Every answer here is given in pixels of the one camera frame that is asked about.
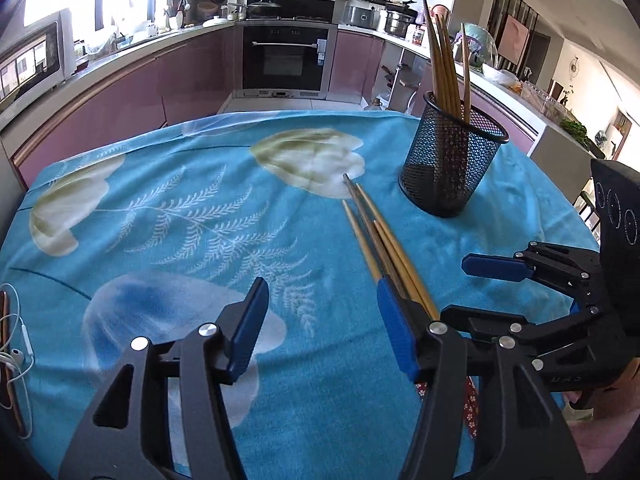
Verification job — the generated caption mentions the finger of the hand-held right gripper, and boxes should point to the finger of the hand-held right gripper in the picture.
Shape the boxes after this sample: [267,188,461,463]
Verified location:
[439,305,601,357]
[461,241,603,306]

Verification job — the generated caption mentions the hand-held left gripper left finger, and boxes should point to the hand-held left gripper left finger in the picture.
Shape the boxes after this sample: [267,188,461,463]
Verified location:
[59,276,271,480]

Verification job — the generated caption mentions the green mesh food cover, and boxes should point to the green mesh food cover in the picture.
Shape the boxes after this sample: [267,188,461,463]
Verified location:
[455,22,496,68]

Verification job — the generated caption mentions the black wok with lid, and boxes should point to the black wok with lid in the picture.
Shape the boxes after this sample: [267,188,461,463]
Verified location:
[246,0,282,18]

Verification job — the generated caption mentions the long pink base cabinets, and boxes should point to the long pink base cabinets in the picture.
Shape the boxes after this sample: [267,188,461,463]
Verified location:
[0,25,246,186]

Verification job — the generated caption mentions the green leafy vegetables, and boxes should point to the green leafy vegetables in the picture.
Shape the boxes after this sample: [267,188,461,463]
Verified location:
[559,119,591,147]

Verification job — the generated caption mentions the white microwave oven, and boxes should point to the white microwave oven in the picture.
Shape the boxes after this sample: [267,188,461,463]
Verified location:
[0,9,77,113]

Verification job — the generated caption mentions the person's right hand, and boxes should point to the person's right hand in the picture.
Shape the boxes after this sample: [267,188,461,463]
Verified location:
[562,357,640,423]

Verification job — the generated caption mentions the steel rice cooker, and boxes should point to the steel rice cooker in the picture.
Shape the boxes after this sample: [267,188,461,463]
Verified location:
[345,2,382,28]

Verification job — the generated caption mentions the white wired earphones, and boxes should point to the white wired earphones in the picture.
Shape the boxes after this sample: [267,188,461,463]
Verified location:
[0,284,37,441]

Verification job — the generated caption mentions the dark striped wall panel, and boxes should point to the dark striped wall panel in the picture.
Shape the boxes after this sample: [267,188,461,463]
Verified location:
[487,0,541,68]

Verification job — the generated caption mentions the steel steamer pot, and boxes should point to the steel steamer pot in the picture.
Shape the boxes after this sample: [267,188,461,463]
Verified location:
[384,4,418,36]

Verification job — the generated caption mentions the black mesh utensil holder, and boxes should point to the black mesh utensil holder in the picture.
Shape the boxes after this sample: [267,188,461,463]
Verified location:
[398,91,510,218]

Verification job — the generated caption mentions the white kitchen countertop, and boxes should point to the white kitchen countertop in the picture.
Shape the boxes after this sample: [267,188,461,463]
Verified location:
[0,15,601,161]

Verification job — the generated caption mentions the pink framed wall picture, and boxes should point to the pink framed wall picture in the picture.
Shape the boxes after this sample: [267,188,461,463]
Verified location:
[500,14,531,66]

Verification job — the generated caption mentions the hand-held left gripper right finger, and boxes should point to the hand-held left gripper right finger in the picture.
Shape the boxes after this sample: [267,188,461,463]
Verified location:
[376,277,588,480]

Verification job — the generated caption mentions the white plastic bag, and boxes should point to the white plastic bag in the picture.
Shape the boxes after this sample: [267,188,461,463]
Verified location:
[482,67,518,88]

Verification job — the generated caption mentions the black built-in oven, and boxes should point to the black built-in oven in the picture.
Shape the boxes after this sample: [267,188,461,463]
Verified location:
[235,22,338,101]

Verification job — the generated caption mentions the short pink base cabinets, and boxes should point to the short pink base cabinets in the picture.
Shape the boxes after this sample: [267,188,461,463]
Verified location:
[327,30,538,156]

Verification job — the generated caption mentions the clear plastic container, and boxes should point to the clear plastic container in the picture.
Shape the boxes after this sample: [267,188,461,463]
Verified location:
[520,82,571,121]

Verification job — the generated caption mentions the blue floral tablecloth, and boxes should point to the blue floral tablecloth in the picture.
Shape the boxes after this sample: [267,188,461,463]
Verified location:
[0,110,601,480]

